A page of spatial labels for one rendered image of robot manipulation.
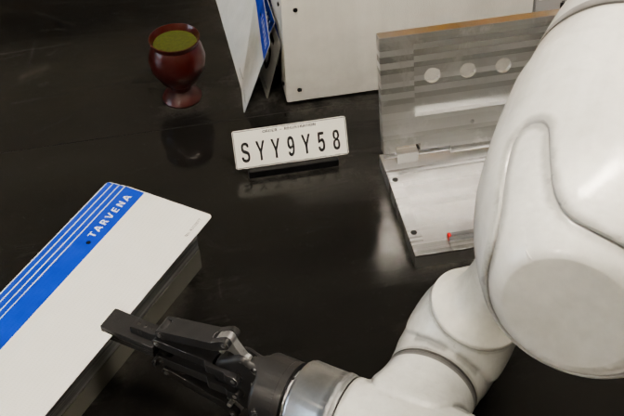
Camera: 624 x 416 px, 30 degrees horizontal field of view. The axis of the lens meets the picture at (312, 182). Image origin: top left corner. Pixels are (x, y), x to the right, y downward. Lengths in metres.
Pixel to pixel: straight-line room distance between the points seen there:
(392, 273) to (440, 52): 0.30
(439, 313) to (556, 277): 0.63
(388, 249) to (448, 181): 0.14
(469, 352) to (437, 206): 0.38
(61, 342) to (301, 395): 0.29
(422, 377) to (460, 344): 0.06
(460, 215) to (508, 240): 0.95
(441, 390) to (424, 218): 0.40
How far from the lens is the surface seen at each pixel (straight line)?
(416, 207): 1.55
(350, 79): 1.74
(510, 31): 1.57
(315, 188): 1.61
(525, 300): 0.60
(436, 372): 1.19
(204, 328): 1.24
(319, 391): 1.18
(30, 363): 1.31
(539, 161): 0.60
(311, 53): 1.70
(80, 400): 1.37
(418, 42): 1.54
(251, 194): 1.61
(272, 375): 1.21
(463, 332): 1.20
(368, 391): 1.18
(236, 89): 1.79
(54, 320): 1.34
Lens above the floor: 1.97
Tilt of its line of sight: 42 degrees down
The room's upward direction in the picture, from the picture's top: 3 degrees counter-clockwise
